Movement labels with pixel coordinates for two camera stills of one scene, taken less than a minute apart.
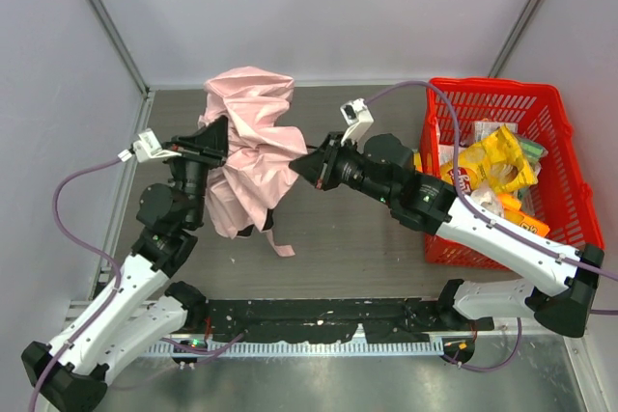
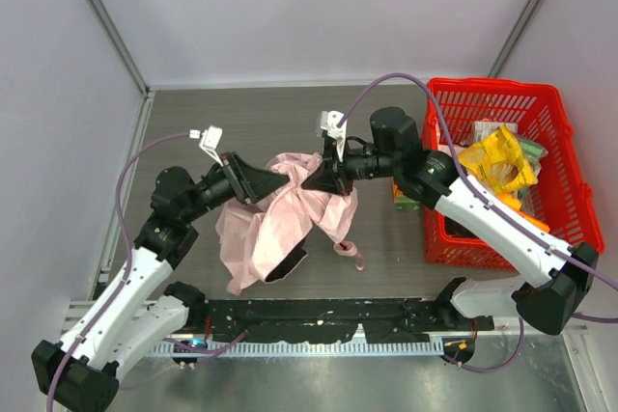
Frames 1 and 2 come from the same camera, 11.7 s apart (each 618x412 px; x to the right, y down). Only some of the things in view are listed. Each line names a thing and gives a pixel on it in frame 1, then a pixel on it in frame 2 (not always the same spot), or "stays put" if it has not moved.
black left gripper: x=194 y=151 to x=237 y=177
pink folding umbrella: x=244 y=191 to x=266 y=239
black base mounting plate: x=333 y=320 stays put
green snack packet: x=534 y=151 stays put
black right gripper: x=327 y=164 stays put
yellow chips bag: x=497 y=161 stays put
